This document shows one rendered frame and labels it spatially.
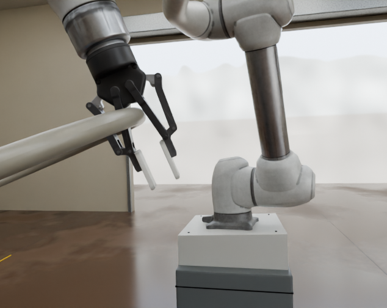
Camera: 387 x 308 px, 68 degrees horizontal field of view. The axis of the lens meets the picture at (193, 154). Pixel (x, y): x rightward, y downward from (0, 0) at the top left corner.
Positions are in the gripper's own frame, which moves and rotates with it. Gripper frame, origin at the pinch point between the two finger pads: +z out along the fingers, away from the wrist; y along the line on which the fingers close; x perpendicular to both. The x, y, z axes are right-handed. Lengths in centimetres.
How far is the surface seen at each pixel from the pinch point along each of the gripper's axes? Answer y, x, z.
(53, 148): 7.0, 17.9, -8.3
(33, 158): 8.7, 19.1, -8.1
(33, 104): 248, -542, -139
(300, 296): -39, -160, 163
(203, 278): 8, -44, 49
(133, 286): 90, -189, 115
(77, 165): 212, -510, 4
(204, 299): 11, -43, 55
